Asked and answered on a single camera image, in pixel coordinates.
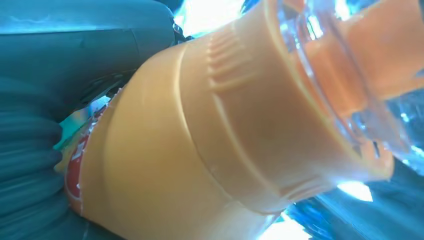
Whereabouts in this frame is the orange Tide detergent bottle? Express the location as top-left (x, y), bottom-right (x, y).
top-left (54, 0), bottom-right (424, 240)

